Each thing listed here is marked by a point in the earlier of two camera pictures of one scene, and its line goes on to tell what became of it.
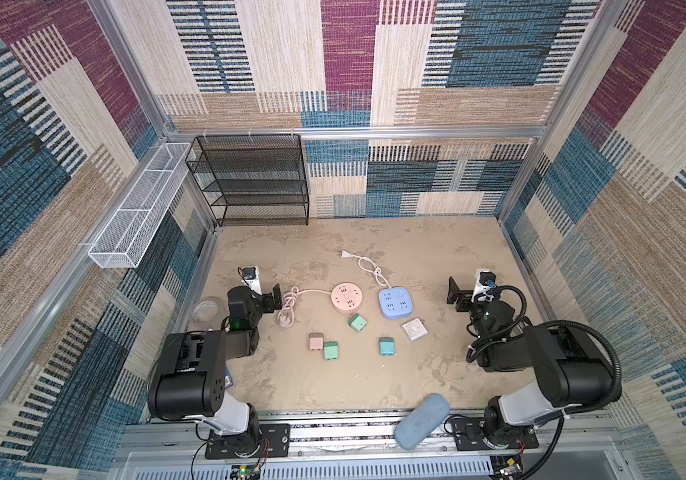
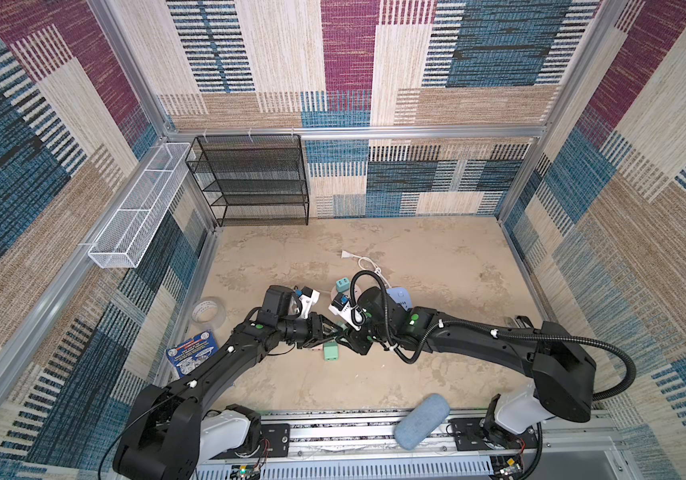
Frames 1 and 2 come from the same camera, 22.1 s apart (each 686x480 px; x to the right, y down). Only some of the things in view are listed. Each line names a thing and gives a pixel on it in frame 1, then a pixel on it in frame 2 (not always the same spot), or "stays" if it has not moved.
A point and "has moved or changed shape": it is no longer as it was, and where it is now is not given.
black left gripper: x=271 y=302 to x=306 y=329
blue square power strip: x=395 y=302 stays
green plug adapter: x=330 y=349 stays
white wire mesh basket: x=120 y=246 stays
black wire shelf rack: x=254 y=177 stays
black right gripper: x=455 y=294 to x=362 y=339
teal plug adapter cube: x=387 y=346 has moved or changed shape
